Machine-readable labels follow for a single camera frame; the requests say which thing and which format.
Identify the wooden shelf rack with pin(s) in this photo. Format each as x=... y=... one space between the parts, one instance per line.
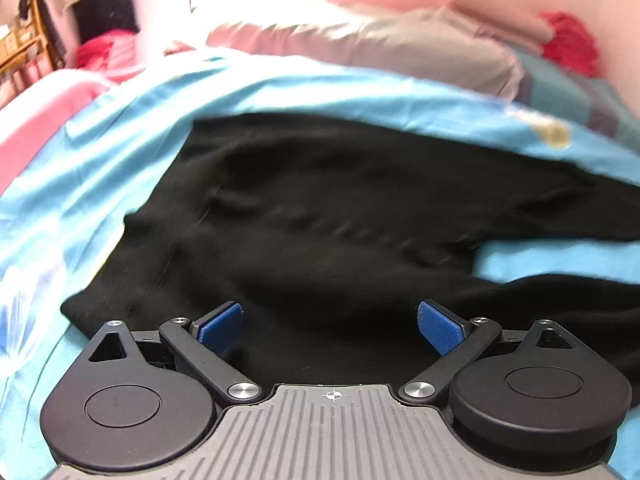
x=27 y=54

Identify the black pants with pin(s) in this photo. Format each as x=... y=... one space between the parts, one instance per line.
x=330 y=233

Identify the red folded clothes pile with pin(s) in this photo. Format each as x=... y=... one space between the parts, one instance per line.
x=114 y=50

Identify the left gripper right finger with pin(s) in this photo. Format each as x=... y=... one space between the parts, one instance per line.
x=458 y=342

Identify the grey beige quilt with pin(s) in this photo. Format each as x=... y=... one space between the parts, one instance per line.
x=435 y=44

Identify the red folded cloth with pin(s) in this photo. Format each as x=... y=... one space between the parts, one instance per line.
x=573 y=46

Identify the pink blanket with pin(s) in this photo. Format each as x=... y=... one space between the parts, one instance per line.
x=31 y=119

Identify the teal striped bed sheet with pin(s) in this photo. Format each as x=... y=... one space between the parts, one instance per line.
x=590 y=102

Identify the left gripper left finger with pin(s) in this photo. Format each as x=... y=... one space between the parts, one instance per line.
x=196 y=347

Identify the blue floral bed sheet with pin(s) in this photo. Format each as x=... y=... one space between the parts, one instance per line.
x=63 y=215

